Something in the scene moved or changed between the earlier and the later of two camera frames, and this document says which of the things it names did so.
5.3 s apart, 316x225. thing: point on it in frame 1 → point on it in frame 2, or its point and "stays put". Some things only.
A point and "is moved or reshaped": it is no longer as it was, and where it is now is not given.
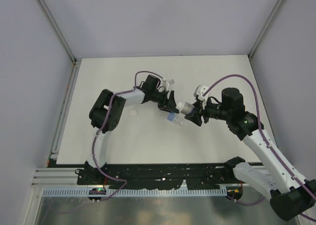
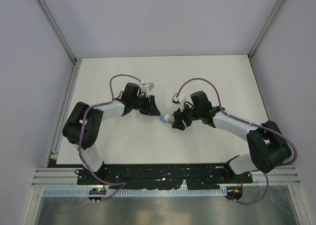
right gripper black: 196,116 → 178,123
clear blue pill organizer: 174,118 is moved or reshaped
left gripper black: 169,103 → 150,108
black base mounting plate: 126,176 stays put
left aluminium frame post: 76,62 stays put
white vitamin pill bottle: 185,108 → 170,118
